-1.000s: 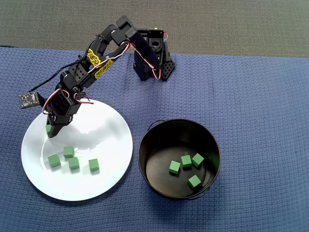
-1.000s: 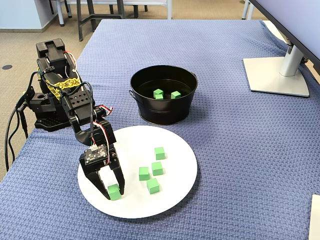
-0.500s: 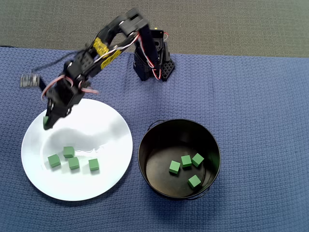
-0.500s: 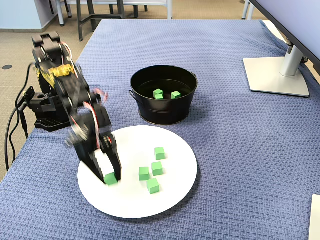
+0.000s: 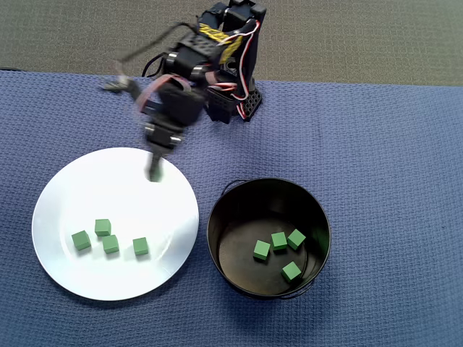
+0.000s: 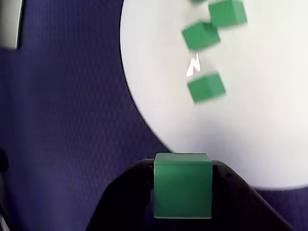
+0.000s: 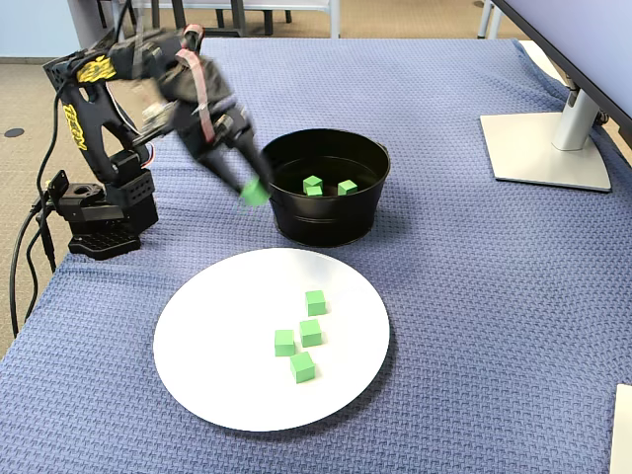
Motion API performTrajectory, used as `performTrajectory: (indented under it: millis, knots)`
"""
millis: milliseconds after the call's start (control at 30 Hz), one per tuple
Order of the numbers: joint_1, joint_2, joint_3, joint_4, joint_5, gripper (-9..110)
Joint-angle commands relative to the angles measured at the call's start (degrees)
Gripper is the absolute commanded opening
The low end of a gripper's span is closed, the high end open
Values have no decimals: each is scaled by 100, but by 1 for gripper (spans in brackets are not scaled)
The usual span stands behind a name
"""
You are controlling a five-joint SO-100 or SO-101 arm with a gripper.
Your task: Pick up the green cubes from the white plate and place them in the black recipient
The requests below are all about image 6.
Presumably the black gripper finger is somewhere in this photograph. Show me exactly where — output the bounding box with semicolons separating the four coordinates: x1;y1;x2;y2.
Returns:
211;160;294;231
85;158;155;231

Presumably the white round plate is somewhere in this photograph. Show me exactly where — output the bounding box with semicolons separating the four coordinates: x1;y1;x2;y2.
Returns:
119;0;308;192

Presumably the blue woven table cloth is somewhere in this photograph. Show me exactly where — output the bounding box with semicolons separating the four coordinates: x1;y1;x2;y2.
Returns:
0;0;308;231

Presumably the white flat board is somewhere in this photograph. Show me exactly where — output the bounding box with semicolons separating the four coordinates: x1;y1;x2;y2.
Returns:
0;0;25;51

